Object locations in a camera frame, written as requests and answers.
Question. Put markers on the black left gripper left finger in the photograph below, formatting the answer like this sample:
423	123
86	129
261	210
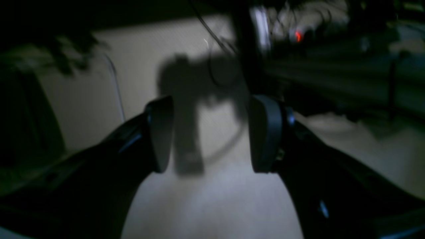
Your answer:
88	196

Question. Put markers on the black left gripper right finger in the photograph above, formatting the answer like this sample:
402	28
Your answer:
335	195

